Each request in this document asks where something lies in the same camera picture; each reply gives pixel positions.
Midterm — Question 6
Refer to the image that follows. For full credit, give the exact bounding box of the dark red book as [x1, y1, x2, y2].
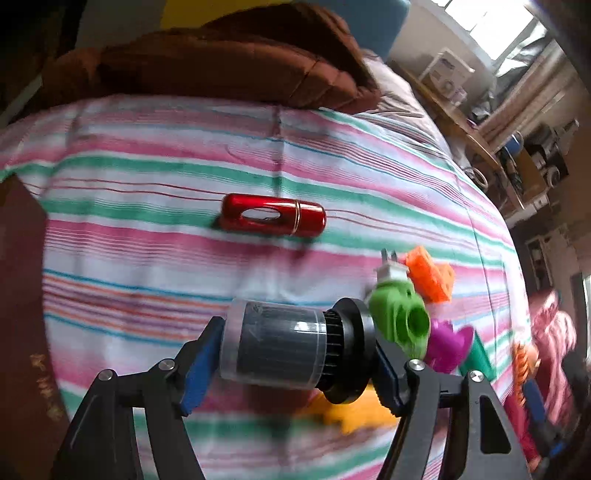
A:
[0, 173, 70, 480]

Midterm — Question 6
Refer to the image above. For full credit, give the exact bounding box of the striped blanket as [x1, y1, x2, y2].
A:
[0, 95, 532, 480]

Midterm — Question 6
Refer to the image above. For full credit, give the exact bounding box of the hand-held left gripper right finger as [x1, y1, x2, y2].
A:
[369, 339, 532, 480]

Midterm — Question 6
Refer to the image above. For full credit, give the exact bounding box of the yellow plastic toy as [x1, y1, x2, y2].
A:
[300, 385, 400, 435]

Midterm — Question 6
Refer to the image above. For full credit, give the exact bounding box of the teal plastic toy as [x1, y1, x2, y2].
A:
[457, 332, 496, 381]

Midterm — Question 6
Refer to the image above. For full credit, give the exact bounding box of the grey quilt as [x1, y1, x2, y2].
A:
[360, 53, 462, 162]

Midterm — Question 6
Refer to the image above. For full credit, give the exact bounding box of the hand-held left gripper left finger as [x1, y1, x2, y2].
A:
[51, 316, 227, 480]

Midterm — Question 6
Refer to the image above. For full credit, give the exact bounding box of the orange linked cube block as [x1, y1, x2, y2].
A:
[405, 246, 455, 303]

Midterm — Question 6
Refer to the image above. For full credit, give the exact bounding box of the green plug-in toy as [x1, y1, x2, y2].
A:
[367, 249, 431, 358]

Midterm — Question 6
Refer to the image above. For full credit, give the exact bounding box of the pink cloth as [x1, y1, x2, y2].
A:
[529, 291, 580, 416]

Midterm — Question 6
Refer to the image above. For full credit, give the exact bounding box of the clear film canister black lid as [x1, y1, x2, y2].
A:
[219, 298, 379, 407]

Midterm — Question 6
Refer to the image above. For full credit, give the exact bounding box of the white box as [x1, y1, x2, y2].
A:
[422, 47, 476, 90]

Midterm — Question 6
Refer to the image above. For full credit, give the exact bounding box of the purple flared plastic toy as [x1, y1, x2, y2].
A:
[422, 318, 475, 374]

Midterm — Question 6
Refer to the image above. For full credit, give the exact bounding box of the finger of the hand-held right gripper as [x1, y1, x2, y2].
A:
[521, 378, 571, 464]

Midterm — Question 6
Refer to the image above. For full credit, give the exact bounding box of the wooden desk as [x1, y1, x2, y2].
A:
[392, 60, 527, 213]

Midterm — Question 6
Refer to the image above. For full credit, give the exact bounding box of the orange ridged toy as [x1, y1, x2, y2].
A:
[512, 344, 540, 393]

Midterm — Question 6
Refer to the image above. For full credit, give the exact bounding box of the red metallic capsule case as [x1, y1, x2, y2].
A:
[218, 193, 328, 238]

